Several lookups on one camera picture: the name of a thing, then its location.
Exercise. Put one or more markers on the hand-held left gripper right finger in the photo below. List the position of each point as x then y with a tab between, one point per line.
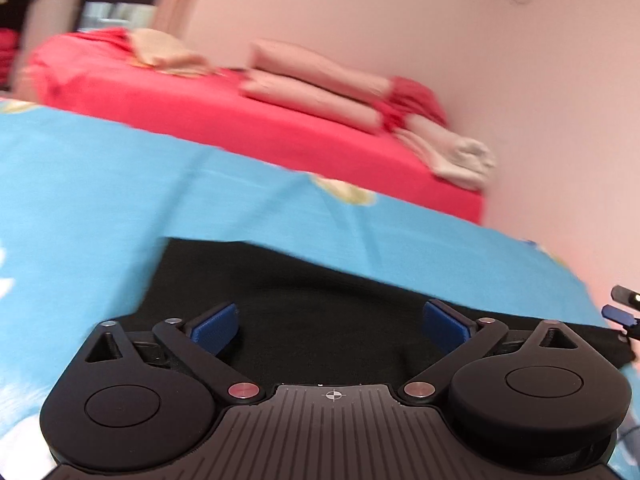
444	324

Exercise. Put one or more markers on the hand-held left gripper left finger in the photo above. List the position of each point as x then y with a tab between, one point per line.
216	327

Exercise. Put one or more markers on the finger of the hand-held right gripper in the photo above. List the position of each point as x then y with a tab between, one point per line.
617	312
625	294

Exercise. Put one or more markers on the black pants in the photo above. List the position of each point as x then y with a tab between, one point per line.
325	315

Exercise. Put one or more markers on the cream folded towel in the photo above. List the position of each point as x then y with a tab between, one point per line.
460	160

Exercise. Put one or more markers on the blue floral bed sheet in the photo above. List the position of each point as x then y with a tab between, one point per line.
75	185

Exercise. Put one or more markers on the red bed sheet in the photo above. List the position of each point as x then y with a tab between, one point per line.
200	110

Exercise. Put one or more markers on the red ruffled cloth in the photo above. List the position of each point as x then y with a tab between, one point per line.
415	102

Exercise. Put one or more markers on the pink folded cloth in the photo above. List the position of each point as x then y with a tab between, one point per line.
310	85

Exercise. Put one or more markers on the beige crumpled cloth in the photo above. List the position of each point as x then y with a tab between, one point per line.
165	52

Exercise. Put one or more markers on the pile of red clothes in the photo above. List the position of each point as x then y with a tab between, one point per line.
7	60

